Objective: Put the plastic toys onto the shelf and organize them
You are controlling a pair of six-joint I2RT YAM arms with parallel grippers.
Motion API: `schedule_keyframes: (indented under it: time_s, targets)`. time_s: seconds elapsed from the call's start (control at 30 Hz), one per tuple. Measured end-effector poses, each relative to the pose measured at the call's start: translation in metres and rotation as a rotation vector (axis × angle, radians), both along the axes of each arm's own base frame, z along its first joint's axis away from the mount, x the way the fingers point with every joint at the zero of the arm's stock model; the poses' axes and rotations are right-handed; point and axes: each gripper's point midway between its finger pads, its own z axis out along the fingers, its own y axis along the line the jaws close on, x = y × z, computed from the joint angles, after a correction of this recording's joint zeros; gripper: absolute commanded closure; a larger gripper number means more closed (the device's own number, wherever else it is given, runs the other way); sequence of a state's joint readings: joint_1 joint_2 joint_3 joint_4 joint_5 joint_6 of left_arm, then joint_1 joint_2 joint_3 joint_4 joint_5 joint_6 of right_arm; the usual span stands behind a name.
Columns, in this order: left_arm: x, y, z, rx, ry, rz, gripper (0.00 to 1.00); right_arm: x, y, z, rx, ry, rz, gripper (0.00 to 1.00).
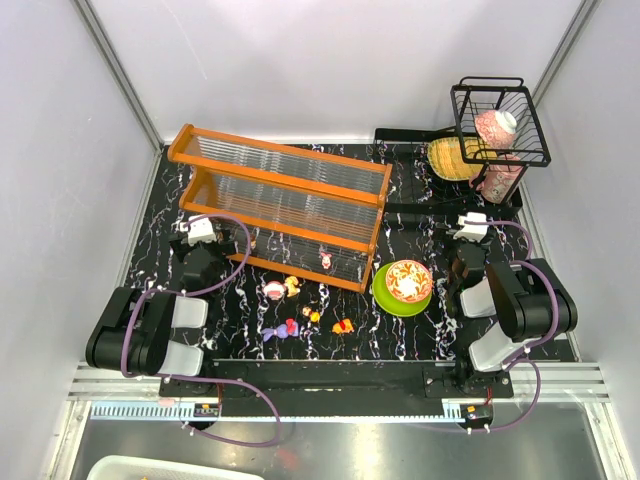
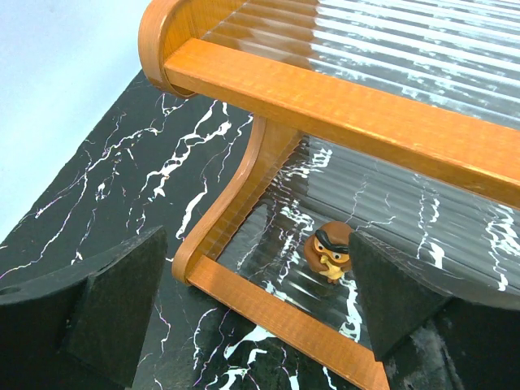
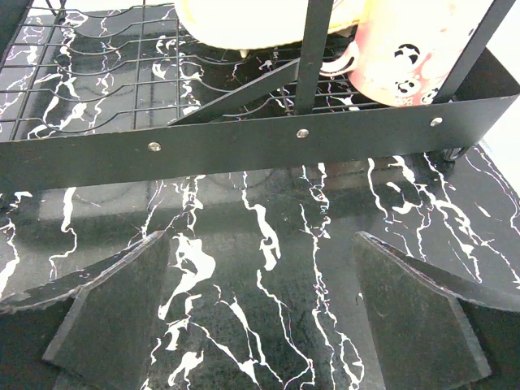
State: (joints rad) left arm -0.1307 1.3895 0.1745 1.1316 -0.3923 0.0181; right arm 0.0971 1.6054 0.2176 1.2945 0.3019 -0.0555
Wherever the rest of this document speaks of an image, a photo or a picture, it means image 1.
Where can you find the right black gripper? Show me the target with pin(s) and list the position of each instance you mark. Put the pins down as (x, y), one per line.
(470, 250)

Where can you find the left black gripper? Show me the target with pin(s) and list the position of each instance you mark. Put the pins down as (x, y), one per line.
(220, 247)

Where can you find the pink hat girl toy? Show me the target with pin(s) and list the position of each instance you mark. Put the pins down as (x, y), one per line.
(274, 290)

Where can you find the yellow rabbit toy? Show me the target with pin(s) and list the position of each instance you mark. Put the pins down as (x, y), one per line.
(292, 286)

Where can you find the yellow bear toy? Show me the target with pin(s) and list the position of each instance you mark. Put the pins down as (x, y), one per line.
(343, 327)

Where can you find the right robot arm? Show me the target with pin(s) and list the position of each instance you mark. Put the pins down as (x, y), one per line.
(528, 302)

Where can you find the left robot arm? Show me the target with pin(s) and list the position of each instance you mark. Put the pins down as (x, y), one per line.
(133, 333)

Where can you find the orange wooden glass shelf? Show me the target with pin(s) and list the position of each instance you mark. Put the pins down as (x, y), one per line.
(287, 204)

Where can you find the red patterned bowl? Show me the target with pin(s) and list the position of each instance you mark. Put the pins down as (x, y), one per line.
(408, 281)

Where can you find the pink patterned cup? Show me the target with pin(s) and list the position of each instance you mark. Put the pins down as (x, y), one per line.
(498, 179)

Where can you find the yellow woven plate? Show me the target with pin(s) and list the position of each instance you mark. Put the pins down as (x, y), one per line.
(450, 162)

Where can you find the green plastic plate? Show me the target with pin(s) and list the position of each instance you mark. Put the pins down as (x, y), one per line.
(389, 303)

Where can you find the purple donkey toy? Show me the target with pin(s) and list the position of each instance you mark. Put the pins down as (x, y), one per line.
(290, 328)

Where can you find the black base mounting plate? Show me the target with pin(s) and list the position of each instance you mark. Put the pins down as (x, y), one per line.
(429, 379)

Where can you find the pink patterned bowl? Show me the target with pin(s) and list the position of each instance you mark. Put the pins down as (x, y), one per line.
(496, 128)

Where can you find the pink piglet toy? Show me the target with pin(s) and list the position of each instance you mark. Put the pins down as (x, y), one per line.
(326, 260)

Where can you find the black hair princess toy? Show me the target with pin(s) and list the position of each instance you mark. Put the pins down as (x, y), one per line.
(313, 316)

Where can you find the white plastic bin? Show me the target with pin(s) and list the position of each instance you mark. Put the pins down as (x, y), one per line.
(128, 467)

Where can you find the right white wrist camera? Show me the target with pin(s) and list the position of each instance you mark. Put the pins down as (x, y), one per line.
(472, 227)

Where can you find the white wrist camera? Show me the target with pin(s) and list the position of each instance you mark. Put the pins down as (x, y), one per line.
(198, 229)
(472, 227)

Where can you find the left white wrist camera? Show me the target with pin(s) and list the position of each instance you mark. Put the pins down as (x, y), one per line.
(198, 229)

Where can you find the black wire dish rack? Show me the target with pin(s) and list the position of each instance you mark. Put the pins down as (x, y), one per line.
(421, 192)

